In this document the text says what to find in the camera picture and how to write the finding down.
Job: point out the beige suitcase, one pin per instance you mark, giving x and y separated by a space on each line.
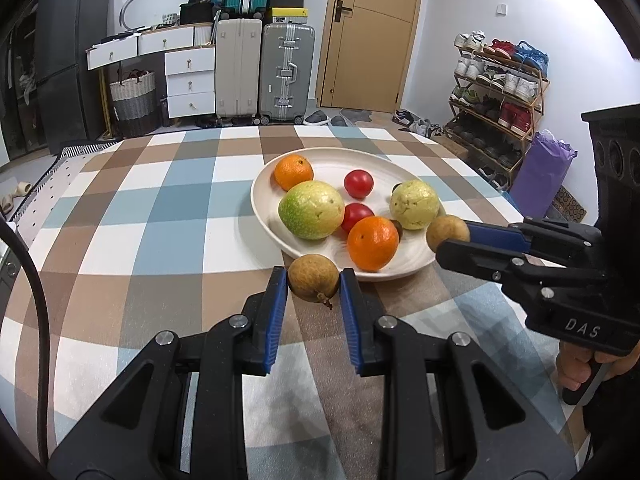
238 67

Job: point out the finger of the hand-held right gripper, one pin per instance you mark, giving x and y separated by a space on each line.
475 260
492 236

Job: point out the white oval plate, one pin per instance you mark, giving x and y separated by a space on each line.
330 157

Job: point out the grey floor mat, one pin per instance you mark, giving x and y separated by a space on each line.
357 115

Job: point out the red tomato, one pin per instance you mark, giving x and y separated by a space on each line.
356 215
358 183

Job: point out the small yellow green guava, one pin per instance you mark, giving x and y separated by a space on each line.
415 205

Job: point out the wooden door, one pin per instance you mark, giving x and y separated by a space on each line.
370 50

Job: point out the large yellow green guava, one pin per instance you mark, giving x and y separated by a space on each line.
311 210

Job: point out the silver suitcase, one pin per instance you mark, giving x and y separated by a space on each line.
286 72

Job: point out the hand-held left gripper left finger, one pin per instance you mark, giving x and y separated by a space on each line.
274 320

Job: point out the beige slipper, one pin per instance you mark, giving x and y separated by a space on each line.
7 202
22 189

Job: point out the grey slipper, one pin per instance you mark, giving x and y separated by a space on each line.
338 120
315 117

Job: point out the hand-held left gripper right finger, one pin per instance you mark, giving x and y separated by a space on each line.
350 320

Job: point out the black refrigerator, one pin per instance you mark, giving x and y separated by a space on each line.
72 60

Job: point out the orange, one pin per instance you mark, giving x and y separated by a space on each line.
294 172
373 242

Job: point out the dark purple plum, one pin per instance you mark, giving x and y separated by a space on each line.
398 229

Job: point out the person's right forearm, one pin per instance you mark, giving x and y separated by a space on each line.
612 410

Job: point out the brown longan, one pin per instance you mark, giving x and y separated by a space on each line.
313 277
447 232

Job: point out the yellow black shoe box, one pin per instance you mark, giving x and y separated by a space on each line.
286 16

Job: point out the person's right hand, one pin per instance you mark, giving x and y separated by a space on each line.
572 367

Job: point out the black white sneaker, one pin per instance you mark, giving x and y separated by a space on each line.
402 118

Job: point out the purple bag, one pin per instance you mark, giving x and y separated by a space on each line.
542 175

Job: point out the grey sneaker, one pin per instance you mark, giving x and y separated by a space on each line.
429 129

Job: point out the checked tablecloth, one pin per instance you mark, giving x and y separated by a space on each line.
175 220

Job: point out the dotted floor rug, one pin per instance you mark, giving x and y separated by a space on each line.
50 180

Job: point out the shoe rack with shoes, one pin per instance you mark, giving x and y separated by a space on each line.
495 105

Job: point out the white drawer cabinet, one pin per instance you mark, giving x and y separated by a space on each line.
190 80

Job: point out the black bag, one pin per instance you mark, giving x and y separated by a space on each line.
197 12

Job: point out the woven laundry basket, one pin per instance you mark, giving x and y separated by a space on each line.
134 105

